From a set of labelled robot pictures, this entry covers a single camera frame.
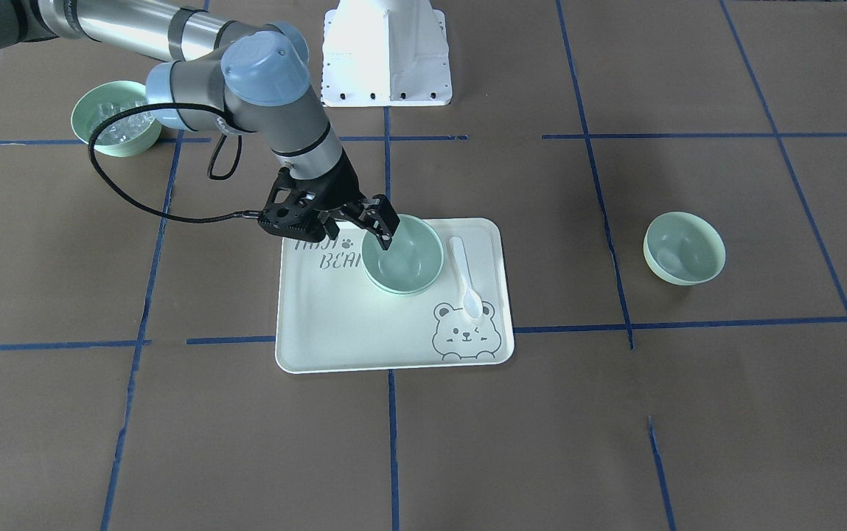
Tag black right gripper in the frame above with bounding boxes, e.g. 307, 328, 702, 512
259, 161, 400, 251

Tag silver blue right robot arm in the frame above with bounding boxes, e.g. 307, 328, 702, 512
0, 1, 400, 249

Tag green bowl on tray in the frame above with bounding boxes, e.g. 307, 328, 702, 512
363, 268, 442, 296

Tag white bear print tray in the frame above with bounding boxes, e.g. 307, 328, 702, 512
276, 218, 515, 373

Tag white plastic spoon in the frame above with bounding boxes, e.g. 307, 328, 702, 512
449, 236, 483, 322

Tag green bowl with ice cubes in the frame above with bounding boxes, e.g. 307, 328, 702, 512
72, 80, 161, 157

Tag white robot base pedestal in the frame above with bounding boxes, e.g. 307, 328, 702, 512
320, 1, 453, 108

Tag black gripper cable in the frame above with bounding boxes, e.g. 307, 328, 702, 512
88, 103, 265, 223

